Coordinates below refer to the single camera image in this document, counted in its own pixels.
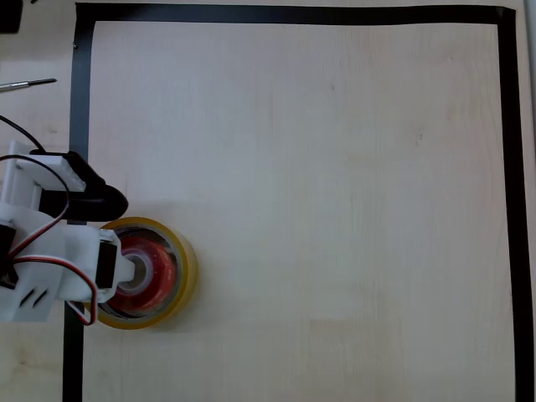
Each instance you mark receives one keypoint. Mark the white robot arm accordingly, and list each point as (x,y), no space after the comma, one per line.
(25,272)

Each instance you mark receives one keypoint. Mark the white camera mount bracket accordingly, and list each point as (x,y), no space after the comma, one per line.
(37,167)

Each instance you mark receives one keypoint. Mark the black tape border strip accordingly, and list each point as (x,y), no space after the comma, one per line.
(293,14)

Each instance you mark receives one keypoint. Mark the big yellow tape roll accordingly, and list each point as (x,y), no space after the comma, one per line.
(189,268)

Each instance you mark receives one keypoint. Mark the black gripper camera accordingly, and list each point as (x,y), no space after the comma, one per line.
(96,197)

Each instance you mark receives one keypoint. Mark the black box object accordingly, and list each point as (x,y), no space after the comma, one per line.
(9,14)

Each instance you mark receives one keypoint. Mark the small red tape roll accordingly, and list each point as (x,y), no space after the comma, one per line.
(162,268)

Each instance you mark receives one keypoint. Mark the thin metal screwdriver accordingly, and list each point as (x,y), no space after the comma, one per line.
(25,84)

